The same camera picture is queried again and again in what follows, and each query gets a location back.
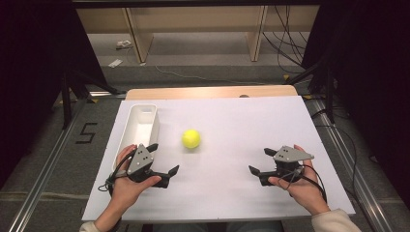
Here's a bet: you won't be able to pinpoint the yellow tennis ball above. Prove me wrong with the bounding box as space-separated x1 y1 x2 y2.
181 129 202 150

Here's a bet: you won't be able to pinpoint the left hand-held gripper cable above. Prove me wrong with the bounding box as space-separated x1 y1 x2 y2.
97 149 138 194

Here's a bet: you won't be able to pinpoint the black hanging cables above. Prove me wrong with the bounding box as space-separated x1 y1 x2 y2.
262 5 311 75

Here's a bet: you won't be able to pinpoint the thin black floor cable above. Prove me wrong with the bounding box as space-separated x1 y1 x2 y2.
310 109 373 223

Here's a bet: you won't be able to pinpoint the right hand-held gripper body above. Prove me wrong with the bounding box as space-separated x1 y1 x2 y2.
272 145 315 183

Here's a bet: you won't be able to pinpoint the black metal stand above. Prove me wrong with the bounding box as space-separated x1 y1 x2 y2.
285 61 337 125
59 69 121 130

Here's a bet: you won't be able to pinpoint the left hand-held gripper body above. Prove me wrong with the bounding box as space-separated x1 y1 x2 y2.
126 143 156 184

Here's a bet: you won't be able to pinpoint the aluminium floor rail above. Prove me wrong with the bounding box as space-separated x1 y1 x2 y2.
8 91 128 232
309 98 394 232

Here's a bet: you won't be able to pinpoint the person's right hand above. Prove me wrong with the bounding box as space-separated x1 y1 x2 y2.
268 144 332 217

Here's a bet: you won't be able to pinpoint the white floor cable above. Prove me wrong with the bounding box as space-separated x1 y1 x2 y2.
154 65 269 87

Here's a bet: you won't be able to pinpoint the white board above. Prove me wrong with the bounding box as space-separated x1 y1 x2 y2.
81 96 357 223

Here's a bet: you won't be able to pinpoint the wooden table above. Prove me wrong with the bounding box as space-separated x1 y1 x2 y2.
125 84 299 101

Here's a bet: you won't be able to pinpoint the dark curtain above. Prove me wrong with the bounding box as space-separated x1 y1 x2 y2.
0 0 108 189
302 0 410 202

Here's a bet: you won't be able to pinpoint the person's left hand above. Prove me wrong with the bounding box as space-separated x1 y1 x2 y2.
110 144 162 212

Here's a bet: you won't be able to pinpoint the wooden shelf unit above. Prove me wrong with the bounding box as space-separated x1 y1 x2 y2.
76 5 320 64

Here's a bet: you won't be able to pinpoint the white plastic bin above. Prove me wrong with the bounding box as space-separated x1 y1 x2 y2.
111 103 161 174

